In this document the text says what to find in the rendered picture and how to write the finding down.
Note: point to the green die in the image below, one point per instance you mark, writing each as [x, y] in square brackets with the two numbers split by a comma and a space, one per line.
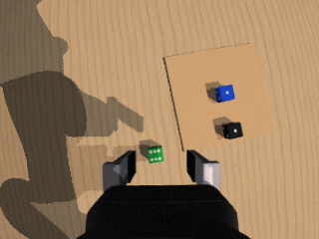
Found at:
[155, 154]

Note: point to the black die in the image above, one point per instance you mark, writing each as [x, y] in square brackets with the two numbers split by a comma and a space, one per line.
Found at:
[232, 130]

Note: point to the tan square mat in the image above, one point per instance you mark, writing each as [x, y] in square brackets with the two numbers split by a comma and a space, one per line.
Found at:
[193, 78]

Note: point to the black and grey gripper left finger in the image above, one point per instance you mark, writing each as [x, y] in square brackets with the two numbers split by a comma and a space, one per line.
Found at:
[121, 171]

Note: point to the dark blue die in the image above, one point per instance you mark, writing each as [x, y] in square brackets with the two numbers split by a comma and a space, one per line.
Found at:
[224, 93]

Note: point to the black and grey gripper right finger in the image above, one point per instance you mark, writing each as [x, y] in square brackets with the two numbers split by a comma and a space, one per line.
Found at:
[201, 170]

